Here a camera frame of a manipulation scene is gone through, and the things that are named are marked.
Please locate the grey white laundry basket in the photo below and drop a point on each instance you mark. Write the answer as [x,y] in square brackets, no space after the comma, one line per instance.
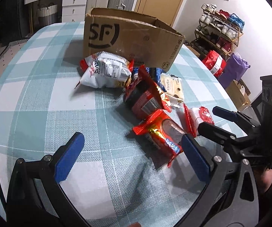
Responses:
[47,15]

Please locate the blue Oreo pack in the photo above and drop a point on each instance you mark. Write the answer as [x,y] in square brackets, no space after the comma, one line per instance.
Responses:
[153,72]

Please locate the teal white checkered tablecloth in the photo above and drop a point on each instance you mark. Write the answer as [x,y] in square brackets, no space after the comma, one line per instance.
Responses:
[119,178]

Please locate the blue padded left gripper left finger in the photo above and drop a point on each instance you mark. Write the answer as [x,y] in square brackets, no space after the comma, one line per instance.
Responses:
[35,196]

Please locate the silver red snack bag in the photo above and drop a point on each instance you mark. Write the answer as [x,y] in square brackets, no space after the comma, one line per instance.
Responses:
[106,70]

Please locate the wooden shoe rack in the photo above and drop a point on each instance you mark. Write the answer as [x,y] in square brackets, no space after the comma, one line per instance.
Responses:
[217,30]

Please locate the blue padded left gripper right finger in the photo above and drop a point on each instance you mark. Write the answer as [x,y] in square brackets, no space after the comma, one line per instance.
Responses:
[229,198]

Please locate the dark red snack bag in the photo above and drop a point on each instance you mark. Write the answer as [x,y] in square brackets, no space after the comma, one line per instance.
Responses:
[144,96]

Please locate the purple fabric bag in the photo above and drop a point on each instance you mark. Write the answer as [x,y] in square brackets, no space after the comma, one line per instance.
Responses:
[235,68]

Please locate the brown SF cardboard box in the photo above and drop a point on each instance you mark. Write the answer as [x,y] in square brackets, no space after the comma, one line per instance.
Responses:
[139,37]

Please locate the red shopping bag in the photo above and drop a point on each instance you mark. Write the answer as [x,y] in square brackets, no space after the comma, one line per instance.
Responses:
[215,63]

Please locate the beige cookie pack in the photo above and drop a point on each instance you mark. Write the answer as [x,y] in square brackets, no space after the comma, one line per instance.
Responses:
[173,89]

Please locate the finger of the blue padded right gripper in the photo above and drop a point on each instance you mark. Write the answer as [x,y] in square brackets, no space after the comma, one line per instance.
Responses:
[214,133]
[242,120]

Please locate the red orange Oreo pack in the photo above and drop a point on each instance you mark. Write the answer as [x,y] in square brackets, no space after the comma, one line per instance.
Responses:
[164,133]

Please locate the small cardboard box on floor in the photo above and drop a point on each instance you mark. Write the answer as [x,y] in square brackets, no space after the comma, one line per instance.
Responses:
[238,95]

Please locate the white red balloon glue bag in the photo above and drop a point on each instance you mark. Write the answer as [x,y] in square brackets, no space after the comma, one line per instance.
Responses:
[194,117]

